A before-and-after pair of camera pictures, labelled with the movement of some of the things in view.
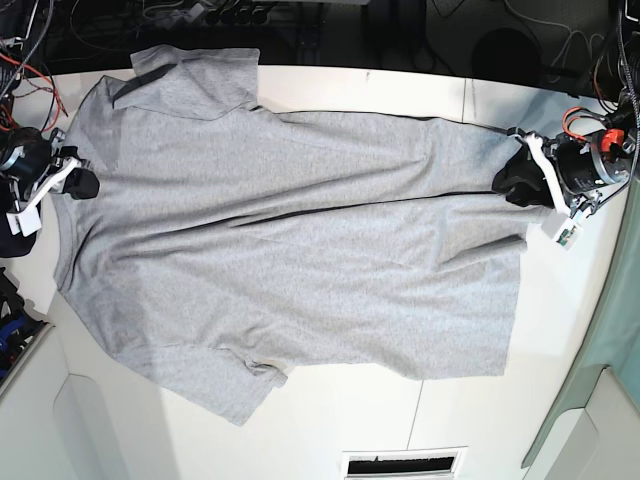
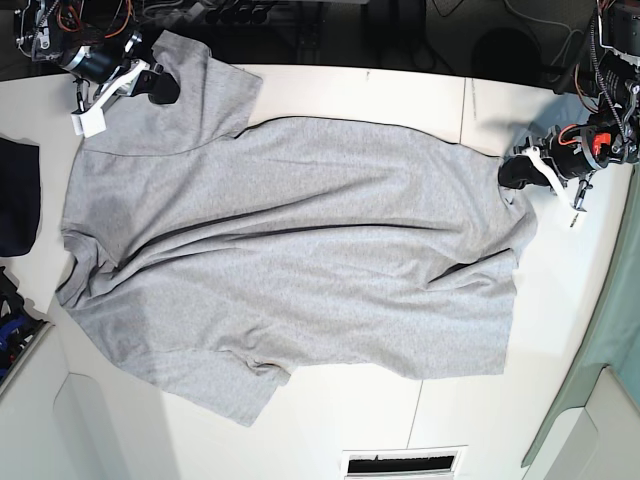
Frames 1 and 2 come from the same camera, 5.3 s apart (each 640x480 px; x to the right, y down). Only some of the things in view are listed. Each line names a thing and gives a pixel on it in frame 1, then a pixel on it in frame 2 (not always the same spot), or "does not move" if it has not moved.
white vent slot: (442, 463) does not move
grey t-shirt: (230, 244) does not move
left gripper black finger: (69, 151) -> (160, 87)
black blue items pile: (19, 325) does not move
